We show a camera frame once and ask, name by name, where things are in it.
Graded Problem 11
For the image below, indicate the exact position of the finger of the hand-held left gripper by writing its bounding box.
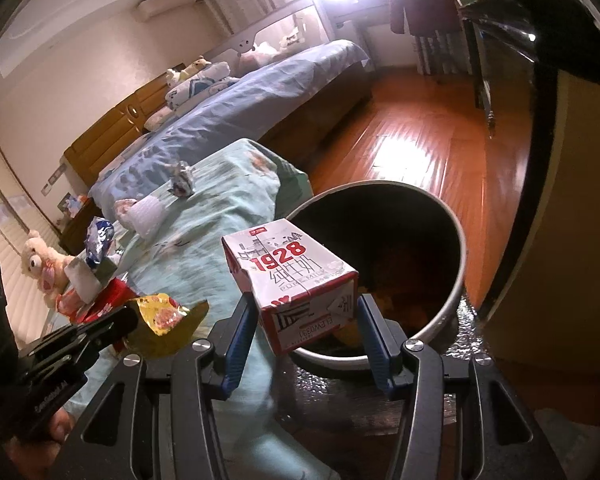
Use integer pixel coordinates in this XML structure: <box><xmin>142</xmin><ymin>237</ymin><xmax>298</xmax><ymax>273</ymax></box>
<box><xmin>62</xmin><ymin>304</ymin><xmax>140</xmax><ymax>361</ymax></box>

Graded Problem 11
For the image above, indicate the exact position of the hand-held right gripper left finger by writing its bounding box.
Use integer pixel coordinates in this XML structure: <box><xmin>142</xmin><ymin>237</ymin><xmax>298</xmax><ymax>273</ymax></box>
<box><xmin>55</xmin><ymin>297</ymin><xmax>261</xmax><ymax>480</ymax></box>

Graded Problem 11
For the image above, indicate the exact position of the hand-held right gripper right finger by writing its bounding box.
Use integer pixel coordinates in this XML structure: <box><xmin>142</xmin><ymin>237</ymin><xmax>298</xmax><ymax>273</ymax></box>
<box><xmin>356</xmin><ymin>294</ymin><xmax>567</xmax><ymax>480</ymax></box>

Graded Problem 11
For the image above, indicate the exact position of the red snack packet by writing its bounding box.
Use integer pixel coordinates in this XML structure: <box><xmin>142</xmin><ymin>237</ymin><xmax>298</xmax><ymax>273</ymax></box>
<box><xmin>70</xmin><ymin>277</ymin><xmax>138</xmax><ymax>326</ymax></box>

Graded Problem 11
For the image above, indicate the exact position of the pale green carton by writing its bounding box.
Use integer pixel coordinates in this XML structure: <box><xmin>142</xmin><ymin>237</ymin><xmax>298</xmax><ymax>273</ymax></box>
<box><xmin>64</xmin><ymin>254</ymin><xmax>123</xmax><ymax>306</ymax></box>

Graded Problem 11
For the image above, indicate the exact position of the yellow snack wrapper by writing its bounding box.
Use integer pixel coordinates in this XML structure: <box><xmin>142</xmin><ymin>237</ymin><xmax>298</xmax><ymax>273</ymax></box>
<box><xmin>125</xmin><ymin>294</ymin><xmax>211</xmax><ymax>358</ymax></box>

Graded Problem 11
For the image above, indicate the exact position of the white and red milk carton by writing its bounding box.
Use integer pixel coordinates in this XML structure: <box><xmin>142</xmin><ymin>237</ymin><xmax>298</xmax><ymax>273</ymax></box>
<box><xmin>221</xmin><ymin>217</ymin><xmax>360</xmax><ymax>356</ymax></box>

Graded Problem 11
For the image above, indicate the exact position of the blue and white snack bag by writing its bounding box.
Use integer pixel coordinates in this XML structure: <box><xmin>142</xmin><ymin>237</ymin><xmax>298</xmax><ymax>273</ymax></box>
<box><xmin>82</xmin><ymin>216</ymin><xmax>116</xmax><ymax>268</ymax></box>

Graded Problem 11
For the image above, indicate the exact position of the dark round trash bin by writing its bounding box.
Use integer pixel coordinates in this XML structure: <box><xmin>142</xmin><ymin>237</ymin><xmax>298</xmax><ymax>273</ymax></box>
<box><xmin>280</xmin><ymin>179</ymin><xmax>468</xmax><ymax>372</ymax></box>

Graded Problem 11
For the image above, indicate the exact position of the person's left hand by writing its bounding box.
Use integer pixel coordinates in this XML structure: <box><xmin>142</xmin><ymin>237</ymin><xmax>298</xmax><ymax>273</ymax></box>
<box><xmin>44</xmin><ymin>399</ymin><xmax>82</xmax><ymax>442</ymax></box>

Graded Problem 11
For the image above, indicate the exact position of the beige plush bear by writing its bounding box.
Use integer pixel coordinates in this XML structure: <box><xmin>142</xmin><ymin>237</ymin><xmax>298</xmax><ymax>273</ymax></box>
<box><xmin>20</xmin><ymin>230</ymin><xmax>78</xmax><ymax>308</ymax></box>

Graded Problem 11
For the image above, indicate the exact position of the dark wooden nightstand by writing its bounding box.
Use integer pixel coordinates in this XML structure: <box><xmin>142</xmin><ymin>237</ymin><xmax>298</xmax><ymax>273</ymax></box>
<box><xmin>57</xmin><ymin>195</ymin><xmax>101</xmax><ymax>256</ymax></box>

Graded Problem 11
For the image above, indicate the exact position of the white crumpled tissue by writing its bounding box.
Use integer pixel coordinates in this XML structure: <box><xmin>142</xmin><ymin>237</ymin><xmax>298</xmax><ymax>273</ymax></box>
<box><xmin>114</xmin><ymin>196</ymin><xmax>163</xmax><ymax>240</ymax></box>

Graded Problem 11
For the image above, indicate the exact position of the crumpled silver wrapper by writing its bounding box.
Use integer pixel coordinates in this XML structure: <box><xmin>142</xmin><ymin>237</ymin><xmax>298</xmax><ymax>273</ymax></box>
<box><xmin>167</xmin><ymin>160</ymin><xmax>197</xmax><ymax>198</ymax></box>

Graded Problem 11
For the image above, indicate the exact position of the wooden headboard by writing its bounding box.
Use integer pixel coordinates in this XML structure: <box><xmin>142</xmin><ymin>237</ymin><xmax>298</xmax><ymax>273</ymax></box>
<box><xmin>62</xmin><ymin>62</ymin><xmax>188</xmax><ymax>188</ymax></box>

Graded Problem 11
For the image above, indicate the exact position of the pale pillow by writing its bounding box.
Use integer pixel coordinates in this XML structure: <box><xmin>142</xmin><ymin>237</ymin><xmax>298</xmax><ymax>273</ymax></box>
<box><xmin>144</xmin><ymin>107</ymin><xmax>178</xmax><ymax>133</ymax></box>

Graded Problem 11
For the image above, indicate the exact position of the beige cabinet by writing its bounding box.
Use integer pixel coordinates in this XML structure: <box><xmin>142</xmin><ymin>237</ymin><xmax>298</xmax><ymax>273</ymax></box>
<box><xmin>472</xmin><ymin>60</ymin><xmax>600</xmax><ymax>366</ymax></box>

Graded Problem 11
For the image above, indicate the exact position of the bed with blue sheet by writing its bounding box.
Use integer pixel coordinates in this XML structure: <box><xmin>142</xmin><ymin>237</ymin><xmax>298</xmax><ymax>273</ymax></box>
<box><xmin>87</xmin><ymin>39</ymin><xmax>373</xmax><ymax>211</ymax></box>

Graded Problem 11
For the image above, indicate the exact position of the folded white and blue quilt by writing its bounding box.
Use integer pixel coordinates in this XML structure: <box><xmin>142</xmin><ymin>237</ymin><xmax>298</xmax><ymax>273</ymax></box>
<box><xmin>165</xmin><ymin>61</ymin><xmax>241</xmax><ymax>111</ymax></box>

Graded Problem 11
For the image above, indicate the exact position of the cream plush toy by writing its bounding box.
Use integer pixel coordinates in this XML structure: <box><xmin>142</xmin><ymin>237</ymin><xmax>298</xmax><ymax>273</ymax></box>
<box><xmin>166</xmin><ymin>57</ymin><xmax>213</xmax><ymax>83</ymax></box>

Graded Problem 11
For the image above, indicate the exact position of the white plush toy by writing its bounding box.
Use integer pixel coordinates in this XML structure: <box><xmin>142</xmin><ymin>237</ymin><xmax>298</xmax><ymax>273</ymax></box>
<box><xmin>237</xmin><ymin>40</ymin><xmax>281</xmax><ymax>73</ymax></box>

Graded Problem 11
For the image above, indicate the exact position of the white air conditioner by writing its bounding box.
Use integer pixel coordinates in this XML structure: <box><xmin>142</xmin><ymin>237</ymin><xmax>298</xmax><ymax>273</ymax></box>
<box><xmin>137</xmin><ymin>0</ymin><xmax>198</xmax><ymax>23</ymax></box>

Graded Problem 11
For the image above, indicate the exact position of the white curtain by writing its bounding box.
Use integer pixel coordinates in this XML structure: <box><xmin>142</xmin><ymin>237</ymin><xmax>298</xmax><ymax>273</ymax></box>
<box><xmin>195</xmin><ymin>0</ymin><xmax>261</xmax><ymax>36</ymax></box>

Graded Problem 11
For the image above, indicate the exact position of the glossy black table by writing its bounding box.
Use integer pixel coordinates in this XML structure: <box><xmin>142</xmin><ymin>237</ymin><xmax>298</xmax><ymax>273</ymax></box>
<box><xmin>457</xmin><ymin>0</ymin><xmax>600</xmax><ymax>137</ymax></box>

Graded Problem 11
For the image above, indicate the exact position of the white wall socket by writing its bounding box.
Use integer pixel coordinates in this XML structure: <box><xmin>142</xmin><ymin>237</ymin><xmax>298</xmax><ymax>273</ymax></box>
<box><xmin>42</xmin><ymin>167</ymin><xmax>63</xmax><ymax>196</ymax></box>

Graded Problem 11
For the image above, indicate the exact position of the wall radiator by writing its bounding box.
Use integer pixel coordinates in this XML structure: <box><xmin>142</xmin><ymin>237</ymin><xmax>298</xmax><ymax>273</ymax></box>
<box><xmin>412</xmin><ymin>25</ymin><xmax>473</xmax><ymax>78</ymax></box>

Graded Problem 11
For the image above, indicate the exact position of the grey crib guard rail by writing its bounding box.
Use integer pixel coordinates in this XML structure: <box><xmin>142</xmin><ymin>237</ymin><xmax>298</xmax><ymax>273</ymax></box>
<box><xmin>207</xmin><ymin>0</ymin><xmax>326</xmax><ymax>68</ymax></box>

